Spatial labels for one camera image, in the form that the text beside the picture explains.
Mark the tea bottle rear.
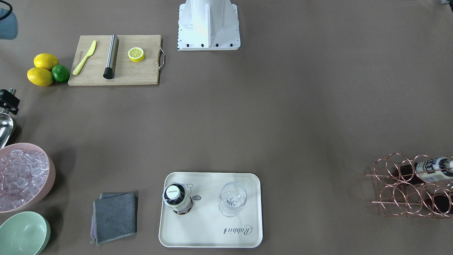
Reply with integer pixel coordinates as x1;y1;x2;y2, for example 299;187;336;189
395;157;453;185

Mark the tea bottle front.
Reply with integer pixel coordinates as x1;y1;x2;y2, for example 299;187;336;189
162;182;193;215

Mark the yellow lemon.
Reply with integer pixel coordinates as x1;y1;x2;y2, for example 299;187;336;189
33;53;59;70
27;67;54;86

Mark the tea bottle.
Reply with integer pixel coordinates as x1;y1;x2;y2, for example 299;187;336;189
395;157;453;185
162;182;193;215

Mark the bamboo cutting board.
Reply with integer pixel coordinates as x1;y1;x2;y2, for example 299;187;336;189
68;34;163;86

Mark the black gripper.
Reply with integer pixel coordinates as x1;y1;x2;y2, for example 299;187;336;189
0;89;20;115

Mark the steel muddler black tip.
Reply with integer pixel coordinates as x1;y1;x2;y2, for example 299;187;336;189
103;34;119;79

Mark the green lime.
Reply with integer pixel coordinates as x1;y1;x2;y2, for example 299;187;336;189
51;64;70;83

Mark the cream rabbit tray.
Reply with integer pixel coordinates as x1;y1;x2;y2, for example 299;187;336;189
159;172;263;248

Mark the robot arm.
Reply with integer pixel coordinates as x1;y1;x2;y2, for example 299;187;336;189
0;0;20;115

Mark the half lemon slice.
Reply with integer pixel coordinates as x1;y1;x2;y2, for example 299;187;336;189
127;47;145;63

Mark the copper wire bottle basket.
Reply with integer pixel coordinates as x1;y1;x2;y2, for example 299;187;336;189
368;153;453;218

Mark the clear wine glass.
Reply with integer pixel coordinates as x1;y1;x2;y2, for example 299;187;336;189
218;181;248;217

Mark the steel ice scoop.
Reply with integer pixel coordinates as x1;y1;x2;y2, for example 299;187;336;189
0;88;17;148

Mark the pink bowl of ice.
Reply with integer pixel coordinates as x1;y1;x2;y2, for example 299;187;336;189
0;143;56;213

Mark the grey folded cloth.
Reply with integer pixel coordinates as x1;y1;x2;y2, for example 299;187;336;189
90;192;138;246

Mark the yellow plastic knife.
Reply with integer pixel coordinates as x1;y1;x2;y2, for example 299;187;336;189
72;40;97;76

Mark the upper yellow lemon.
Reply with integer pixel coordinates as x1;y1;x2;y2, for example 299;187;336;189
33;53;59;70

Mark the lower yellow lemon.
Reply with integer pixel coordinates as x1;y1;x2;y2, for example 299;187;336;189
27;67;54;86

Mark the mint green bowl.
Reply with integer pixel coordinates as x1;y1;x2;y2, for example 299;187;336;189
0;211;51;255

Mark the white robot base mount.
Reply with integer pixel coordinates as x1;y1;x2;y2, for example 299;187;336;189
177;0;241;51

